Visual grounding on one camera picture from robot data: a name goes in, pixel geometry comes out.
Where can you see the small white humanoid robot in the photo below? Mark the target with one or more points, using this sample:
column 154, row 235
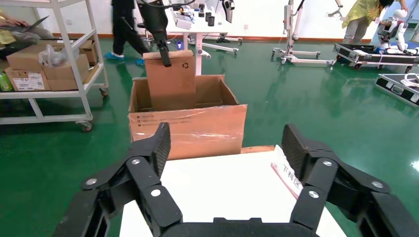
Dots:
column 397, row 19

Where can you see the black white hanging device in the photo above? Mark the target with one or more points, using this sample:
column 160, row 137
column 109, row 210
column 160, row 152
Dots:
column 229, row 8

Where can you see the long black flight case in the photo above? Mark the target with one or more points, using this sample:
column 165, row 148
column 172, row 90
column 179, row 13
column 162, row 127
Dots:
column 347, row 50

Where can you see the small cardboard box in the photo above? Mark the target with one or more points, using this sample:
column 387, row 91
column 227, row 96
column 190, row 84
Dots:
column 170, row 88

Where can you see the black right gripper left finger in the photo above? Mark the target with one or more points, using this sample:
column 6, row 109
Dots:
column 111, row 193

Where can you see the tall black desk device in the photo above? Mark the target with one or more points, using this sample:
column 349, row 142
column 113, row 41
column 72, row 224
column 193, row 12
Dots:
column 201, row 9

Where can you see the black cylindrical cup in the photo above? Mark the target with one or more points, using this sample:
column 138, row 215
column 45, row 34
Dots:
column 208, row 14
column 211, row 21

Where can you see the dark laptop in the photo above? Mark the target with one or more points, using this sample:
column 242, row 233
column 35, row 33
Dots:
column 29, row 27

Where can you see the white red table sign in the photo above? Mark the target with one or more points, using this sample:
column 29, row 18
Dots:
column 284, row 173

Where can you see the green bottle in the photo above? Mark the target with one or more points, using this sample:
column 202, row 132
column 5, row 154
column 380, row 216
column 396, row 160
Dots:
column 5, row 81

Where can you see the white wheeled lift stand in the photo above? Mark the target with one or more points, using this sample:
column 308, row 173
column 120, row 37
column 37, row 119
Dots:
column 289, row 19

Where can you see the seated person in yellow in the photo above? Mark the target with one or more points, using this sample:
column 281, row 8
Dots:
column 6, row 36

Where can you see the white desk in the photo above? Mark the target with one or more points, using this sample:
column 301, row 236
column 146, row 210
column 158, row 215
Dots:
column 226, row 27

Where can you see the cardboard box with white label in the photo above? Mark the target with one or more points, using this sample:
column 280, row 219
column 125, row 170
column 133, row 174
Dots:
column 19, row 77

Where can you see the clear plastic bag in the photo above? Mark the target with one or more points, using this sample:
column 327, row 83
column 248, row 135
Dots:
column 52, row 58

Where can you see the large open cardboard box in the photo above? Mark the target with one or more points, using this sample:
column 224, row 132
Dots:
column 196, row 130

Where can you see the standing person in yellow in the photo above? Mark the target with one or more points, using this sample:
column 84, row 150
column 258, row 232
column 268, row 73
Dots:
column 363, row 13

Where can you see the white wheeled shelf cart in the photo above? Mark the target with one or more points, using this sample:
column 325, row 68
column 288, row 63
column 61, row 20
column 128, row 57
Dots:
column 49, row 94

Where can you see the person in black clothes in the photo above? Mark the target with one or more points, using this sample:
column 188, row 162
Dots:
column 124, row 26

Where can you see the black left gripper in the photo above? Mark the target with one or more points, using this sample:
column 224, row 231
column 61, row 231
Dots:
column 152, row 19

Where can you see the black flight case with latches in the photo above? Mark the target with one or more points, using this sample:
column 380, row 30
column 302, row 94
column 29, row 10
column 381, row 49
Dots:
column 392, row 86

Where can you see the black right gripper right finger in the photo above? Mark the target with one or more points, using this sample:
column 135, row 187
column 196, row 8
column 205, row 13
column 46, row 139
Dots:
column 340, row 186

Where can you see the plain cardboard box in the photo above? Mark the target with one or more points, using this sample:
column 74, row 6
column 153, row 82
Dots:
column 72, row 70
column 90, row 52
column 63, row 84
column 23, row 59

